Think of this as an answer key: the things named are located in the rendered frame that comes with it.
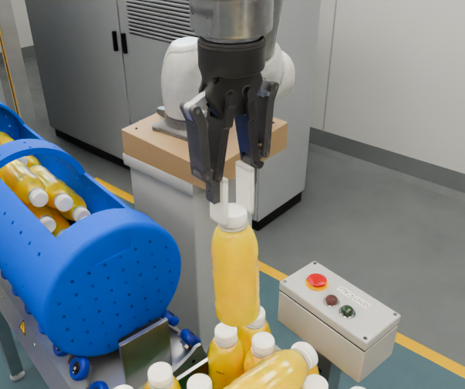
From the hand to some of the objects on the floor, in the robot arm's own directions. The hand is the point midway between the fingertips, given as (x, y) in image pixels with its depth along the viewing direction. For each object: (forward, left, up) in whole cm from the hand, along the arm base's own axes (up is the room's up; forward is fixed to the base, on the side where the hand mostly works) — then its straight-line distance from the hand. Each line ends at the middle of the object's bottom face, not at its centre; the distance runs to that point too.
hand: (231, 194), depth 65 cm
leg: (-9, -116, -145) cm, 186 cm away
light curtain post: (-59, -148, -150) cm, 219 cm away
